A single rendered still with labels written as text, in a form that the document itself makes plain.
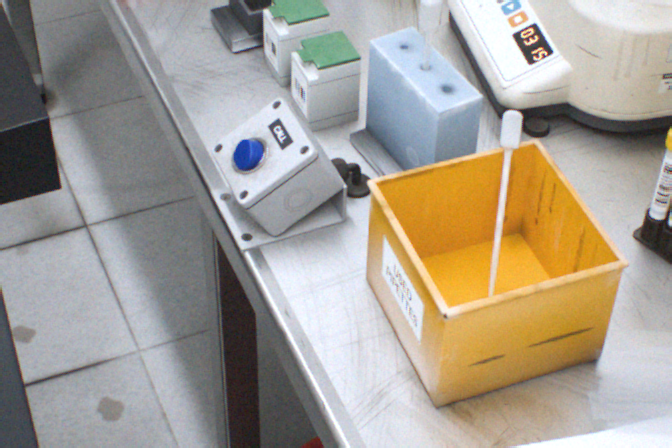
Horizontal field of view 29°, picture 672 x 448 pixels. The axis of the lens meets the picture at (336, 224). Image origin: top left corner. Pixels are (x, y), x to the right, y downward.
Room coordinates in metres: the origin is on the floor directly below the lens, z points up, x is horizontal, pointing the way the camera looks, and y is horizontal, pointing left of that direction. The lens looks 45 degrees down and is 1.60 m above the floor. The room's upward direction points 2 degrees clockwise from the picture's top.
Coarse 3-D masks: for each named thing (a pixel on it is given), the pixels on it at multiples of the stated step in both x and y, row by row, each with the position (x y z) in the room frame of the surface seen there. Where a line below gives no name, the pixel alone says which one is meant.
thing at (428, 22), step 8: (424, 0) 0.80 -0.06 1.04; (432, 0) 0.79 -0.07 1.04; (440, 0) 0.80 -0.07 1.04; (424, 8) 0.79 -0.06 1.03; (432, 8) 0.79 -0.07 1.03; (440, 8) 0.80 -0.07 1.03; (424, 16) 0.79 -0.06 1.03; (432, 16) 0.79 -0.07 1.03; (440, 16) 0.80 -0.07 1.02; (424, 24) 0.79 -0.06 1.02; (432, 24) 0.79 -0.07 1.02; (440, 24) 0.80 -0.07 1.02
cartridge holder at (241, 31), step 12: (240, 0) 0.97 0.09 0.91; (252, 0) 1.00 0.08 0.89; (264, 0) 1.00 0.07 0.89; (216, 12) 0.98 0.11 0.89; (228, 12) 0.98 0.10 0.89; (240, 12) 0.96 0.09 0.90; (252, 12) 0.95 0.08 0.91; (216, 24) 0.97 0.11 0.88; (228, 24) 0.96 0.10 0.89; (240, 24) 0.96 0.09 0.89; (252, 24) 0.95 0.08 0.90; (228, 36) 0.95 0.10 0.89; (240, 36) 0.94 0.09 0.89; (252, 36) 0.95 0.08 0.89; (240, 48) 0.94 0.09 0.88
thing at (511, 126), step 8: (512, 112) 0.72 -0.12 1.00; (504, 120) 0.71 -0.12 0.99; (512, 120) 0.71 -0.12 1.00; (520, 120) 0.71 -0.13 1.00; (504, 128) 0.71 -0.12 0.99; (512, 128) 0.71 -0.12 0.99; (520, 128) 0.71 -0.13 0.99; (504, 136) 0.71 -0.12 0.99; (512, 136) 0.70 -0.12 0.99; (504, 144) 0.70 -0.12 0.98; (512, 144) 0.70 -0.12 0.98
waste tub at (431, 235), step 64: (384, 192) 0.67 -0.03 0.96; (448, 192) 0.69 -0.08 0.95; (512, 192) 0.71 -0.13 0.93; (576, 192) 0.66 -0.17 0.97; (384, 256) 0.64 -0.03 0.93; (448, 256) 0.69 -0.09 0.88; (512, 256) 0.69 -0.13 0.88; (576, 256) 0.64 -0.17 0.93; (448, 320) 0.55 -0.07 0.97; (512, 320) 0.57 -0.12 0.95; (576, 320) 0.59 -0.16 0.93; (448, 384) 0.55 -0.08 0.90; (512, 384) 0.57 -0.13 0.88
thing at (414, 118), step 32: (416, 32) 0.84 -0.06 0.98; (384, 64) 0.81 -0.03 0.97; (416, 64) 0.80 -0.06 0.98; (448, 64) 0.80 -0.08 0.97; (384, 96) 0.81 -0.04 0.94; (416, 96) 0.77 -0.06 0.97; (448, 96) 0.76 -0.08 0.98; (480, 96) 0.76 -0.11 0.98; (384, 128) 0.80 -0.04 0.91; (416, 128) 0.77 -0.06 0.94; (448, 128) 0.75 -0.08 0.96; (384, 160) 0.79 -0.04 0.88; (416, 160) 0.76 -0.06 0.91; (448, 160) 0.75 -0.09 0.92
